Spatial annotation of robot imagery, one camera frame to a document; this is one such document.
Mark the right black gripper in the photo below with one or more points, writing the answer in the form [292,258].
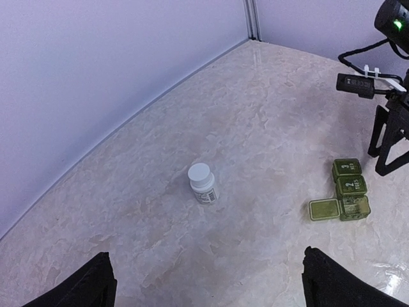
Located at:
[401,99]

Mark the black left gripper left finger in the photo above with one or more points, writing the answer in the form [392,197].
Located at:
[93,284]

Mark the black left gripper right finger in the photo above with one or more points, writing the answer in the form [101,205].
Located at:
[326,283]

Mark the white pill bottle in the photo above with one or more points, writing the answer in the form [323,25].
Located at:
[202,183]

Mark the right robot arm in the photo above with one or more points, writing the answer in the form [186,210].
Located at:
[392,21]

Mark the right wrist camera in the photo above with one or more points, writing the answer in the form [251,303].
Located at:
[369,84]

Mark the right aluminium frame post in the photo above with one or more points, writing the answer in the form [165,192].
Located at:
[252,19]

